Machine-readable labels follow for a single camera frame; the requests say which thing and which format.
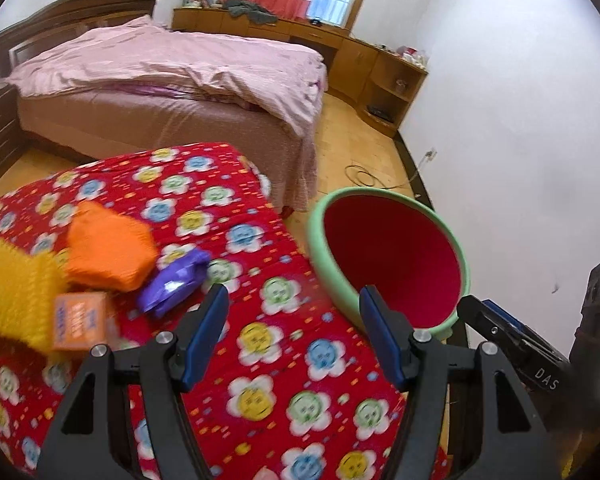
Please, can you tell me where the purple plastic bag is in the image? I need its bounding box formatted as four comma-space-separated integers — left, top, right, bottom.
137, 248, 211, 318

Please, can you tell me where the small orange cardboard box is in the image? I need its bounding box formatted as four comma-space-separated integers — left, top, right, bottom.
52, 292, 119, 352

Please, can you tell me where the orange foam wrapper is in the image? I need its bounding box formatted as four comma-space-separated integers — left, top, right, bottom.
65, 200, 158, 292

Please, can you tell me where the yellow foam fruit net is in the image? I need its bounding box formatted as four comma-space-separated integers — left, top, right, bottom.
0, 238, 68, 354

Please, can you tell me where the red bin with green rim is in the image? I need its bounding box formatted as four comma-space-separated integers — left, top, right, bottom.
306, 188, 470, 340

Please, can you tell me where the red flower-pattern blanket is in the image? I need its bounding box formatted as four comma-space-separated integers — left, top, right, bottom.
0, 142, 454, 480

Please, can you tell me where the bed with brown sheet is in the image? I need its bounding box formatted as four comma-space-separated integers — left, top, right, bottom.
17, 91, 317, 211

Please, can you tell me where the wooden desk cabinet unit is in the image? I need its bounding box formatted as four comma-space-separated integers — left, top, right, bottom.
171, 6, 427, 139

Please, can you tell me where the pink quilt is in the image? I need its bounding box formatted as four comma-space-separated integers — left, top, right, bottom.
7, 16, 326, 138

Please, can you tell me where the grey clothes pile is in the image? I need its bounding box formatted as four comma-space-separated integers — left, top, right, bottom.
223, 0, 278, 25

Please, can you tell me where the dark wooden headboard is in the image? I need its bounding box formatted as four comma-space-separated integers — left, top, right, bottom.
0, 0, 158, 76

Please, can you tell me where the cable on floor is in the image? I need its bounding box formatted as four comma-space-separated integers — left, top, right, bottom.
343, 148, 439, 191

